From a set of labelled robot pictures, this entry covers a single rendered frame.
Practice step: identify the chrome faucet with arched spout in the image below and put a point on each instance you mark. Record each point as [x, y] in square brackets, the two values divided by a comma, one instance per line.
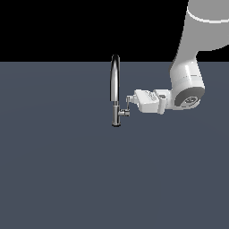
[115, 89]

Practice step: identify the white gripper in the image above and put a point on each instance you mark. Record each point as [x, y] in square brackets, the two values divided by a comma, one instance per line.
[146, 101]

